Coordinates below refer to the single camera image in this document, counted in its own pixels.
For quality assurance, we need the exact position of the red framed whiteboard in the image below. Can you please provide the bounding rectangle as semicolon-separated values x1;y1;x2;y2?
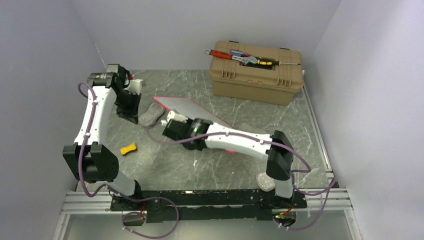
152;96;232;151

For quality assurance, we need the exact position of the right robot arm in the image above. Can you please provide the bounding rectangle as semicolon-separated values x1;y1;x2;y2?
162;118;295;208

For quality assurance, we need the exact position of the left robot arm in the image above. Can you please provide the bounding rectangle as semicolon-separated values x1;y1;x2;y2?
62;64;144;210

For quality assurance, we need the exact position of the yellow black object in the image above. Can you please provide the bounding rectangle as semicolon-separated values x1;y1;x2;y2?
119;142;138;156

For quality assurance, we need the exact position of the blue red screwdriver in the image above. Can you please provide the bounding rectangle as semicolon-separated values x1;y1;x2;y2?
229;49;251;57

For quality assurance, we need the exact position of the tan plastic toolbox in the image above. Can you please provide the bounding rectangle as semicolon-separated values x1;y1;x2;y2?
209;40;304;106

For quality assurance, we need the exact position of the yellow black screwdriver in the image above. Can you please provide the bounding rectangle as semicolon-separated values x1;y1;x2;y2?
257;58;300;66

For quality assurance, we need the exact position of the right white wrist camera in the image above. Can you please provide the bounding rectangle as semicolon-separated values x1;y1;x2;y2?
166;110;189;123

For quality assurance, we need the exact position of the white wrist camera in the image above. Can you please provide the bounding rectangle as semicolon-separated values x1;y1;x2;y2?
166;110;189;123
125;78;146;96

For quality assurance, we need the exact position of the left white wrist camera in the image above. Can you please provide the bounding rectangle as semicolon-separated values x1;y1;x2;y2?
125;78;146;96

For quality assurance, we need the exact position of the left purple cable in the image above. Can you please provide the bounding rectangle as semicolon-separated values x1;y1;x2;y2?
77;82;180;239

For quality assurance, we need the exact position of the purple cable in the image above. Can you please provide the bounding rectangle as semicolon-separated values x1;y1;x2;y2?
146;120;337;232
77;82;180;239

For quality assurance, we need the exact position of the red handled adjustable wrench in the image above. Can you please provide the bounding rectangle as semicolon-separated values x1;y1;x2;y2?
205;49;258;65

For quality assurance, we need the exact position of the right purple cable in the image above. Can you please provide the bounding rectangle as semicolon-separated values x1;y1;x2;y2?
146;120;337;232

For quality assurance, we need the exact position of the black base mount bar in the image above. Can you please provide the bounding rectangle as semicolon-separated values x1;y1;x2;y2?
109;188;308;224

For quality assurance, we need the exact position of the aluminium rail frame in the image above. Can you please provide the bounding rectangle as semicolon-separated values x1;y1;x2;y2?
53;188;363;240

